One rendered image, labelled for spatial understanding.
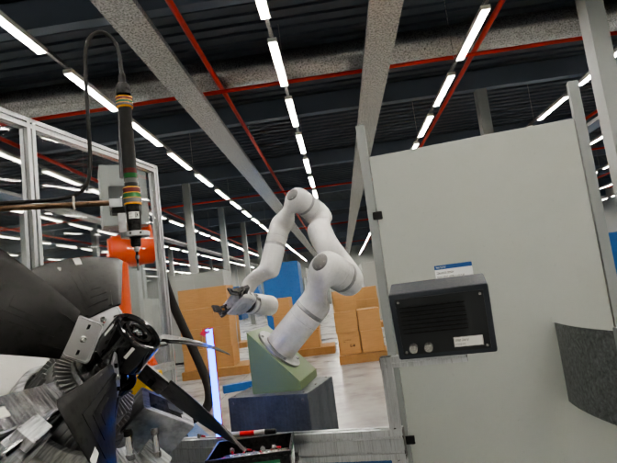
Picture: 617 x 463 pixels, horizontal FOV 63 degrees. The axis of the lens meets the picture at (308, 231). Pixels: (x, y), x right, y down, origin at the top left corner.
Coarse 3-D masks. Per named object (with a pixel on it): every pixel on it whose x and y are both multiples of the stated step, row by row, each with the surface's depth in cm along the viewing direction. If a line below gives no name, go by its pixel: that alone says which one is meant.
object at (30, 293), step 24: (0, 264) 99; (0, 288) 97; (24, 288) 100; (48, 288) 104; (0, 312) 96; (24, 312) 99; (48, 312) 102; (72, 312) 106; (0, 336) 95; (24, 336) 98; (48, 336) 102
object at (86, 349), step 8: (80, 320) 107; (88, 320) 109; (80, 328) 107; (96, 328) 110; (72, 336) 106; (80, 336) 107; (88, 336) 108; (96, 336) 110; (72, 344) 106; (80, 344) 107; (88, 344) 108; (64, 352) 104; (72, 352) 105; (80, 352) 107; (88, 352) 108; (80, 360) 106; (88, 360) 108
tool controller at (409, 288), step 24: (408, 288) 139; (432, 288) 134; (456, 288) 132; (480, 288) 131; (408, 312) 136; (432, 312) 134; (456, 312) 133; (480, 312) 131; (408, 336) 137; (432, 336) 135; (456, 336) 134; (480, 336) 132
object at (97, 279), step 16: (48, 272) 127; (64, 272) 129; (80, 272) 129; (96, 272) 131; (112, 272) 132; (64, 288) 124; (80, 288) 125; (96, 288) 125; (112, 288) 126; (80, 304) 121; (96, 304) 121; (112, 304) 122
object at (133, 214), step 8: (120, 80) 130; (120, 88) 129; (128, 88) 130; (128, 208) 125; (136, 208) 126; (128, 216) 125; (136, 216) 125; (128, 224) 125; (136, 224) 125; (136, 240) 125
